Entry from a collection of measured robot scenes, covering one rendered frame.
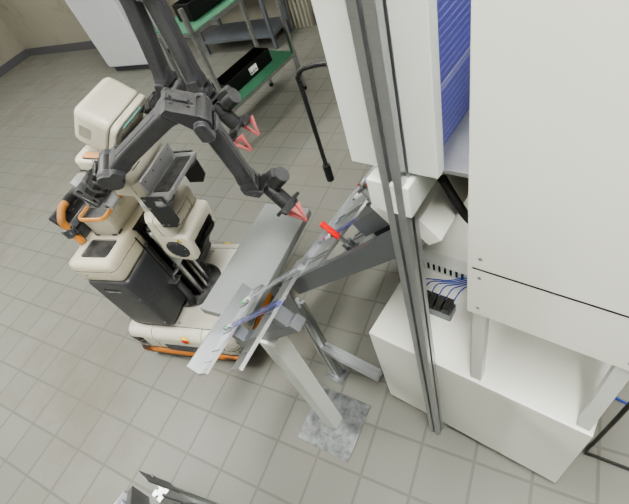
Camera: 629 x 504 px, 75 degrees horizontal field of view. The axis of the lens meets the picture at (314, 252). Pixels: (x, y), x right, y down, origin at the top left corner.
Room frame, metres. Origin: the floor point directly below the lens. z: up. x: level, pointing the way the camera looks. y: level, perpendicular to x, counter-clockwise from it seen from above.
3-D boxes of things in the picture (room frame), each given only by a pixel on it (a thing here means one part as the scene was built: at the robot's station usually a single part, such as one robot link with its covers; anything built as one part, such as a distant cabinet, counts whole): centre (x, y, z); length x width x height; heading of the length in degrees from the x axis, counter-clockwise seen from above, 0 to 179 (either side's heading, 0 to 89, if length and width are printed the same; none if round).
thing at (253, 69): (3.51, -0.05, 0.41); 0.57 x 0.17 x 0.11; 127
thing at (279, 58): (3.51, -0.05, 0.55); 0.91 x 0.46 x 1.10; 127
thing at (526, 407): (0.64, -0.53, 0.31); 0.70 x 0.65 x 0.62; 127
